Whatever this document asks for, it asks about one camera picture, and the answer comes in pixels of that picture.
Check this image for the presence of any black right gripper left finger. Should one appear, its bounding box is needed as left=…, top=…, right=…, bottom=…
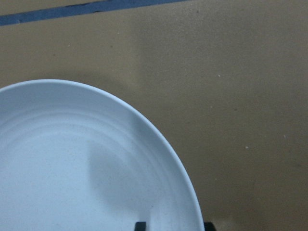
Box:
left=135, top=221, right=146, bottom=231

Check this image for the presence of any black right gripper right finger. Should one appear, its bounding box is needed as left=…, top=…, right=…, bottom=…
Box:
left=204, top=222, right=216, bottom=231

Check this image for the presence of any light blue plate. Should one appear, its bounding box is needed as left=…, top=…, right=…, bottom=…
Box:
left=0, top=79, right=204, bottom=231

